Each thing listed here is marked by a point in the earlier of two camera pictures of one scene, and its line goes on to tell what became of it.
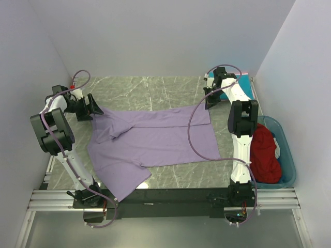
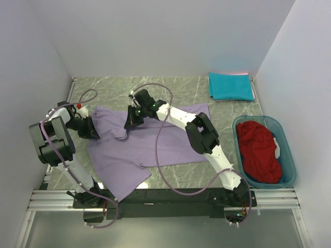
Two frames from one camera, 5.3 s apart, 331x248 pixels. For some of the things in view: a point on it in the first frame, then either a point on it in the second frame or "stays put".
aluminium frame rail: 63,200 stays put
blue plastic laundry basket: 288,166 stays put
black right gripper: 210,103 to 131,121
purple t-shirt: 121,143 stays put
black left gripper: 84,115 to 90,132
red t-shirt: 265,167 stays put
